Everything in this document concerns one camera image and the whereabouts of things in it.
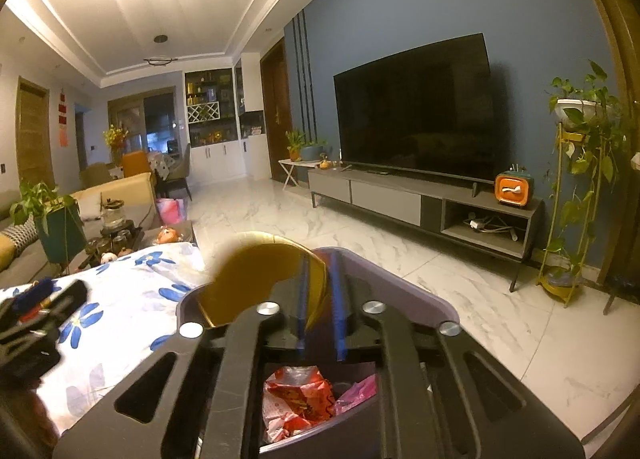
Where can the dark wooden entry door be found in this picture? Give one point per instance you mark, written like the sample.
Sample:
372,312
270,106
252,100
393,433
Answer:
277,108

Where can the tall plant on gold stand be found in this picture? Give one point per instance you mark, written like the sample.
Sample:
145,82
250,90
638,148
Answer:
592,134

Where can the grey sectional sofa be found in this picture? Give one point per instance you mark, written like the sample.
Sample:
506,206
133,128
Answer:
22,256

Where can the ring ceiling lamp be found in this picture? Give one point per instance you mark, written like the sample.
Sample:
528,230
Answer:
160,61

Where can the pink gift bag on floor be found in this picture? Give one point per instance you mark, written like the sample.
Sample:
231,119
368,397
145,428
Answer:
172,211

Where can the grey tv cabinet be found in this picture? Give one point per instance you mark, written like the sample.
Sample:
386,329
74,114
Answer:
471,216

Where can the large black television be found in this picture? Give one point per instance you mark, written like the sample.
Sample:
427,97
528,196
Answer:
425,110

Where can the houndstooth patterned cushion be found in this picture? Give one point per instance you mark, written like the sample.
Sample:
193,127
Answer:
21,235

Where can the pink plastic bag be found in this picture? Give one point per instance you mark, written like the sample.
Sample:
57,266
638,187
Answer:
357,394

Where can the dark purple trash bin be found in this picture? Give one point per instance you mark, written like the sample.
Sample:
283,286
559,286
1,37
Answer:
231,429

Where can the green potted table plant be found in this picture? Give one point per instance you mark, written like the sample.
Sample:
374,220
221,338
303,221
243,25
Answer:
56,219

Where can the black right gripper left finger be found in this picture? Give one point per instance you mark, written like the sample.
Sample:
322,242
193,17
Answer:
275,330

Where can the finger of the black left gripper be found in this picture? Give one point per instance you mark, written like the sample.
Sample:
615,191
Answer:
66,302

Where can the orange dining chair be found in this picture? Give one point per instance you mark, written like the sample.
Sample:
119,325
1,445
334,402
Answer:
135,163

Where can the white display cabinet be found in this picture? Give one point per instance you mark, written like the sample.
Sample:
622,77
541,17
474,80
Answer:
226,123

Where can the gold rimmed paper cup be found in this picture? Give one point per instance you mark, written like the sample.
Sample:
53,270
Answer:
247,268

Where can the person's left hand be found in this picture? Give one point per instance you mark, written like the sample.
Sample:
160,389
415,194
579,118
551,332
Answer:
27,430

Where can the small white side table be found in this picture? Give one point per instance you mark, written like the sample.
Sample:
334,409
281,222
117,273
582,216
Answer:
291,168

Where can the orange retro radio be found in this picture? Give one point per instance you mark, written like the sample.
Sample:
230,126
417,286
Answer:
514,188

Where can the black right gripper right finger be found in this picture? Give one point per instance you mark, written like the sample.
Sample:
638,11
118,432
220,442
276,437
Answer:
361,324

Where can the red white plastic bag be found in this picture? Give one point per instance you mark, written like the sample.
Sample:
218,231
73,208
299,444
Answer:
295,399

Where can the white blue floral tablecloth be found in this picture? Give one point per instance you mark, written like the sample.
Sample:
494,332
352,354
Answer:
131,311

